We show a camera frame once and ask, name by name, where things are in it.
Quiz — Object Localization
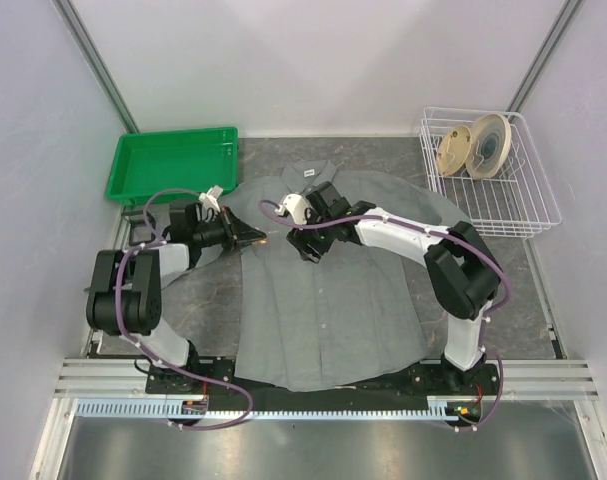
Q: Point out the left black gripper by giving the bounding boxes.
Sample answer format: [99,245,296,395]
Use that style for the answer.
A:
[192,206,266,253]

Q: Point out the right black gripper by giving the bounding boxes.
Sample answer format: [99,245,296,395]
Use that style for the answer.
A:
[286,205,335,265]

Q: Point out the grey button shirt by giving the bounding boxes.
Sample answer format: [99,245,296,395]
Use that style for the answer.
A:
[85,159,487,392]

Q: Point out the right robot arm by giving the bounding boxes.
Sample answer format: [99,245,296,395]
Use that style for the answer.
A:
[275,182,505,394]

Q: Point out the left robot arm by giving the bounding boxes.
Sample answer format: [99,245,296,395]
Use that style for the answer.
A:
[86,200,267,393]

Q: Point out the black box orange brooch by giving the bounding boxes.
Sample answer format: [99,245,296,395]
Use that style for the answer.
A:
[121,209,156,247]

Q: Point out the green plastic tray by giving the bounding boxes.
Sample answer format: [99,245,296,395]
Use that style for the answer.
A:
[106,126,239,206]

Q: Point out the beige plate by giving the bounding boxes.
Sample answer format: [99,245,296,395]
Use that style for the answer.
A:
[436,125,471,176]

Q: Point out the beige bowl blue centre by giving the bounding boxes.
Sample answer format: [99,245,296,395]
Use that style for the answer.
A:
[465,113,512,180]

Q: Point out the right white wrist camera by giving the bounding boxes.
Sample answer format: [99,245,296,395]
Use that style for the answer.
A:
[274,193,313,225]

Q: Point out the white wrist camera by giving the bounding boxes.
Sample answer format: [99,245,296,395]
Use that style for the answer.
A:
[199,185,223,213]
[274,193,313,225]

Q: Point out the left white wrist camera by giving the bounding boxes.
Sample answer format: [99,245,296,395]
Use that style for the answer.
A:
[199,185,223,213]

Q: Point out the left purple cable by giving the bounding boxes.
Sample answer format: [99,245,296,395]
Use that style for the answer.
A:
[113,188,257,432]

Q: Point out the purple cable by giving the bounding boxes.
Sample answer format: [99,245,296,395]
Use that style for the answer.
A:
[259,199,513,434]
[113,188,257,432]

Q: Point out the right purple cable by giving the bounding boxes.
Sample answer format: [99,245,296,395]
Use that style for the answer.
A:
[259,199,513,434]

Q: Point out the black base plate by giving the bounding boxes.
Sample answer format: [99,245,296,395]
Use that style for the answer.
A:
[135,357,499,411]

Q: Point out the white wire basket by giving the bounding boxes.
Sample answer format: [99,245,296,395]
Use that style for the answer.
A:
[420,106,562,238]

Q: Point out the blue-white cable duct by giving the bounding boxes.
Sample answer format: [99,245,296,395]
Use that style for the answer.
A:
[75,398,458,421]

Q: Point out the aluminium frame rail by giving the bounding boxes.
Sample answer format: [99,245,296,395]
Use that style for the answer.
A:
[31,356,607,479]

